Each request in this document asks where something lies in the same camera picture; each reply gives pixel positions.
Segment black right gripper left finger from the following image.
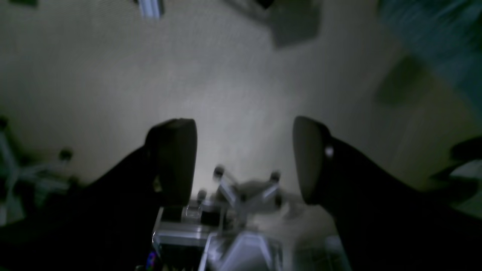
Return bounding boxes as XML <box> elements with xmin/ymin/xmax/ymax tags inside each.
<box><xmin>1</xmin><ymin>119</ymin><xmax>197</xmax><ymax>271</ymax></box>

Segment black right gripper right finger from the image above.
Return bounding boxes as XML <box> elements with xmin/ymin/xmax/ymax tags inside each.
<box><xmin>293</xmin><ymin>116</ymin><xmax>482</xmax><ymax>271</ymax></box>

